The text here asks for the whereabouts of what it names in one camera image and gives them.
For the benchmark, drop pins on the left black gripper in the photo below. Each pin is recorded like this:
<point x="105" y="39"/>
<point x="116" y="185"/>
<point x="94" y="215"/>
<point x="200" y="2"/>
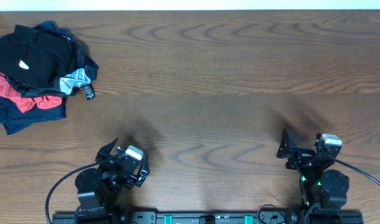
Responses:
<point x="130" y="181"/>

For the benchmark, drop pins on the black polo shirt with logo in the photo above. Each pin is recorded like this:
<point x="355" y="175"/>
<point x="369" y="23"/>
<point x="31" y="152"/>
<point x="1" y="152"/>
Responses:
<point x="39" y="58"/>

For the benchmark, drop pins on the navy blue garment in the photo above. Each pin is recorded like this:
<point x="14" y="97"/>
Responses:
<point x="10" y="116"/>

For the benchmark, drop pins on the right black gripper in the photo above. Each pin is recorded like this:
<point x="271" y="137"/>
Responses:
<point x="301" y="155"/>

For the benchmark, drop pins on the red garment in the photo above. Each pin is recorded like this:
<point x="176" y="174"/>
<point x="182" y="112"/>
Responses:
<point x="26" y="104"/>

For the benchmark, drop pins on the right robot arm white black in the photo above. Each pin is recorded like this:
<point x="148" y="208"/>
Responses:
<point x="318" y="183"/>

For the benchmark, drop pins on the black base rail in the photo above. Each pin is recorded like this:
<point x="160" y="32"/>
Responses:
<point x="263" y="216"/>

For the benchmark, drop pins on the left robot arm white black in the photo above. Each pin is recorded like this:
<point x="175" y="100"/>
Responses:
<point x="99" y="188"/>

